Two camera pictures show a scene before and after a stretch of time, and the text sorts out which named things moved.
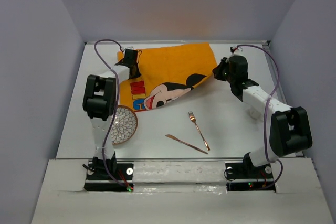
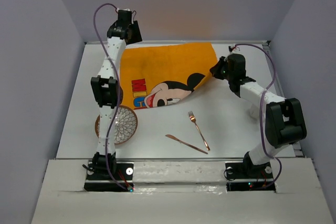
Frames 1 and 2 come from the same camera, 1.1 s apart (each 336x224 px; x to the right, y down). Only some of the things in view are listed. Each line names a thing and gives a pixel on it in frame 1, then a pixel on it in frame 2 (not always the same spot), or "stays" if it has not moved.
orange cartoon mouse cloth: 166,74 stays
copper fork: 193,118 stays
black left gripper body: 136,74 → 135,34
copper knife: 185,143 stays
